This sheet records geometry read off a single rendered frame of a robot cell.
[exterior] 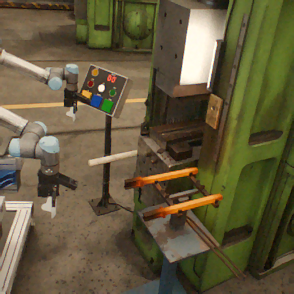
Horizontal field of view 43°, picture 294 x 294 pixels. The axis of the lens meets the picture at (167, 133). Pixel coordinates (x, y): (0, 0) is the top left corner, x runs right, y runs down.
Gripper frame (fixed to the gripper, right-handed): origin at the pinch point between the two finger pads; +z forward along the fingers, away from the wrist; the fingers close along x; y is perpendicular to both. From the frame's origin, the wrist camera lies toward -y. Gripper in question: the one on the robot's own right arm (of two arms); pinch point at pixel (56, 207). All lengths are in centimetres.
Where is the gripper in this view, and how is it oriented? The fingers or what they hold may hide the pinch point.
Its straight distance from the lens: 177.2
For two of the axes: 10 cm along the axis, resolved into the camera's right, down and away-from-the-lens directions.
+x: 1.2, 5.0, -8.6
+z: -1.2, 8.7, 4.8
